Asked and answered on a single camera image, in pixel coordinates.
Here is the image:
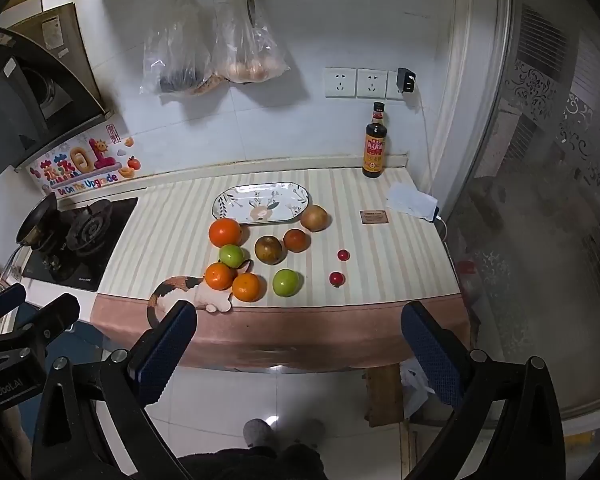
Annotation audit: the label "frosted glass sliding door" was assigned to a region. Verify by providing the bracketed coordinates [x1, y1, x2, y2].
[460, 0, 600, 436]

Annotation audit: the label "dark soy sauce bottle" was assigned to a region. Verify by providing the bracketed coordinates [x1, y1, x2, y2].
[362, 102, 390, 178]

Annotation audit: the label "floral oval ceramic plate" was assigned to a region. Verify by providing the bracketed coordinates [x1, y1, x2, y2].
[211, 182, 312, 225]

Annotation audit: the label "clear plastic bag dark contents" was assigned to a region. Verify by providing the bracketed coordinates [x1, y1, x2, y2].
[140, 0, 214, 96]

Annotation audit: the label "large orange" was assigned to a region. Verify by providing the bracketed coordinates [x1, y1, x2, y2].
[208, 217, 243, 249]

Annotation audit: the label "clear plastic bag with eggs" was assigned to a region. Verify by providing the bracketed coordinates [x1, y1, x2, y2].
[210, 0, 291, 85]

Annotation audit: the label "black gas stove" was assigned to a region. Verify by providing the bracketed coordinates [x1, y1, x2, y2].
[22, 196, 140, 292]

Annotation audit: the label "white wall socket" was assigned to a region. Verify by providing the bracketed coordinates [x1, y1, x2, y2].
[387, 71, 411, 100]
[356, 68, 388, 99]
[324, 67, 357, 98]

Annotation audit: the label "wooden stool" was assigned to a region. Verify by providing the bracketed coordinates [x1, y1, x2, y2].
[364, 364, 406, 427]

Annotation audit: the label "white charger cable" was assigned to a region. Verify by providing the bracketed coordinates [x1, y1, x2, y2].
[409, 89, 449, 247]

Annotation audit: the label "yellowish red apple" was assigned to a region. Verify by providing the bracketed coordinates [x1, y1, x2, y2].
[300, 204, 329, 233]

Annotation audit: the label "white plastic bag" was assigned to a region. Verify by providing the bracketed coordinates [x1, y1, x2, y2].
[400, 359, 437, 418]

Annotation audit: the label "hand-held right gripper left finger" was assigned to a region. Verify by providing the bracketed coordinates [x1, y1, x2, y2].
[31, 300, 198, 480]

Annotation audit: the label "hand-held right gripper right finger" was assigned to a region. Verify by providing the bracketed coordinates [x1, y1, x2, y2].
[401, 301, 566, 480]

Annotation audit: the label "black frying pan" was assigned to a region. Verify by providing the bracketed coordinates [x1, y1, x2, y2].
[14, 192, 65, 250]

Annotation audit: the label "dark red-brown apple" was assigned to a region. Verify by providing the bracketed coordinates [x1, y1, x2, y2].
[254, 235, 286, 265]

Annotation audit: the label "green apple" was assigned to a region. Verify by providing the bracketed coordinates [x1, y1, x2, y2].
[272, 268, 301, 298]
[218, 244, 245, 268]

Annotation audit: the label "black range hood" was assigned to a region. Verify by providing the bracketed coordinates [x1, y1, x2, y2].
[0, 2, 113, 177]

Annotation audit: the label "person's dark clothing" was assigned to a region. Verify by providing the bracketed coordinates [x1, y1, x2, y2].
[177, 444, 328, 480]

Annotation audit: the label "colourful wall sticker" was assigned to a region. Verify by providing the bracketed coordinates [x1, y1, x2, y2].
[30, 122, 141, 197]

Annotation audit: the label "small orange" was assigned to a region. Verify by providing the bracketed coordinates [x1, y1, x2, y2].
[205, 262, 236, 291]
[231, 272, 267, 303]

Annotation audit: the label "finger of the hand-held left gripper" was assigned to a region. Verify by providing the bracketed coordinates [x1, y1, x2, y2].
[0, 282, 27, 332]
[7, 292, 81, 357]

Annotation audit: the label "grey slipper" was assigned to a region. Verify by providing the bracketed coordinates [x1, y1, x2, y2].
[243, 418, 278, 450]

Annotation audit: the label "orange-red apple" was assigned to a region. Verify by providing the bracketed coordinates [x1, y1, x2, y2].
[283, 228, 312, 253]

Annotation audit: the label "black plug charger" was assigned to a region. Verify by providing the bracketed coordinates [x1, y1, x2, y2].
[396, 67, 417, 95]

